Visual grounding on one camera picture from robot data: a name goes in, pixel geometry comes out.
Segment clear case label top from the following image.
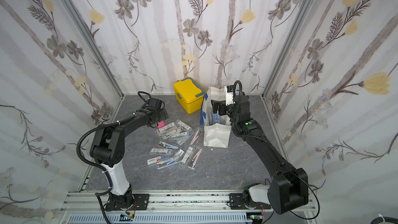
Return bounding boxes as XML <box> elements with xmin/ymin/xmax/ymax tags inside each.
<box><xmin>155</xmin><ymin>122</ymin><xmax>176</xmax><ymax>135</ymax></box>

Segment clear case red mark label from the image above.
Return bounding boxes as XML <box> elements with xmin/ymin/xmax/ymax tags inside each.
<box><xmin>147</xmin><ymin>155</ymin><xmax>169</xmax><ymax>167</ymax></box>

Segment blue opaque plastic case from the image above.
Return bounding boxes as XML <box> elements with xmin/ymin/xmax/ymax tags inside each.
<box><xmin>212</xmin><ymin>113</ymin><xmax>221</xmax><ymax>124</ymax></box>

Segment pink plastic case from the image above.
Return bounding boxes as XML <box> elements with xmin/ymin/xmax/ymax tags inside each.
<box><xmin>158</xmin><ymin>121</ymin><xmax>165</xmax><ymax>129</ymax></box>

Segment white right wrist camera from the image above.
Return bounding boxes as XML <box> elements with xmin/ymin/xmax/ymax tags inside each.
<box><xmin>225</xmin><ymin>85</ymin><xmax>235</xmax><ymax>106</ymax></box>

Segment white canvas bag blue handles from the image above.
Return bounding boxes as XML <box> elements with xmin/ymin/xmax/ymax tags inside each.
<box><xmin>200</xmin><ymin>86</ymin><xmax>233</xmax><ymax>148</ymax></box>

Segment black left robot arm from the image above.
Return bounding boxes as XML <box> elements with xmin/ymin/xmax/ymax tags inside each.
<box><xmin>76</xmin><ymin>97</ymin><xmax>168</xmax><ymax>212</ymax></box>

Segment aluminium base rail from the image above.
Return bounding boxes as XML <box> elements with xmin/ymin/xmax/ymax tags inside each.
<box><xmin>55</xmin><ymin>190</ymin><xmax>319</xmax><ymax>224</ymax></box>

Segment yellow lidded storage box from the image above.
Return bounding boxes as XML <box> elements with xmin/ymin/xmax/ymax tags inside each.
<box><xmin>174</xmin><ymin>77</ymin><xmax>205</xmax><ymax>114</ymax></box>

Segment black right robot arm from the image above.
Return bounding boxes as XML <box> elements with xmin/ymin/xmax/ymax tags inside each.
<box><xmin>211</xmin><ymin>95</ymin><xmax>309</xmax><ymax>215</ymax></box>

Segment clear case pink compass upper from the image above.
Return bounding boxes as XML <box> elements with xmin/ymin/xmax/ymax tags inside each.
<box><xmin>190</xmin><ymin>127</ymin><xmax>203</xmax><ymax>145</ymax></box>

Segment clear case white barcode label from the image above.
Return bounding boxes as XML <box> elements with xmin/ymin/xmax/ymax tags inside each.
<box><xmin>180</xmin><ymin>146</ymin><xmax>196</xmax><ymax>168</ymax></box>

